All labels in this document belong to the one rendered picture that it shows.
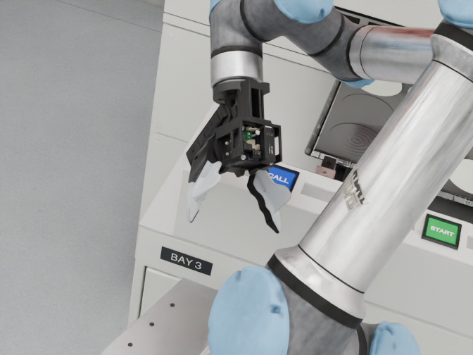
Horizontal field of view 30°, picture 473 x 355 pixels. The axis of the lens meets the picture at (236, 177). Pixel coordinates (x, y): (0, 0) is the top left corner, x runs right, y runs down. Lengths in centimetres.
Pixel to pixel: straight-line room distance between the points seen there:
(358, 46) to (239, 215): 33
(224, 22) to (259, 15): 6
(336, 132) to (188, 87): 54
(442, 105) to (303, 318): 25
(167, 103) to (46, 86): 115
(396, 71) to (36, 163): 182
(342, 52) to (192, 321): 45
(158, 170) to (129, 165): 66
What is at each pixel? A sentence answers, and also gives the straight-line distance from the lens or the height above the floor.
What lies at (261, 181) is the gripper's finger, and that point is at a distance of 125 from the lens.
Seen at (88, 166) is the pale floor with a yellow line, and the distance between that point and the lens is 284.
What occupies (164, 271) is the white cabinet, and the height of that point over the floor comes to 73.
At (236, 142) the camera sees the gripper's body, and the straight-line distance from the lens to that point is 120.
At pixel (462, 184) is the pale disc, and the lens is 158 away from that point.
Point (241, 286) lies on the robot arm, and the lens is 92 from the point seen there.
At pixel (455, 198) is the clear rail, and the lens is 155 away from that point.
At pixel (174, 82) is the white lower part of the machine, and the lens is 205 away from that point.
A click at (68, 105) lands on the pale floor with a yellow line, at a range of 310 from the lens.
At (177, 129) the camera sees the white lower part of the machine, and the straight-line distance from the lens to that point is 212.
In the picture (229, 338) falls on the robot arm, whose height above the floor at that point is 112.
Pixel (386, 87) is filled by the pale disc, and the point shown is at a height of 90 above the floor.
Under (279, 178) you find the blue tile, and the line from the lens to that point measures 136.
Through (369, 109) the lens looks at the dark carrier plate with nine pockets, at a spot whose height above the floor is 90.
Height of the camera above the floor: 181
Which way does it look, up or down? 39 degrees down
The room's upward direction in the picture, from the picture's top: 12 degrees clockwise
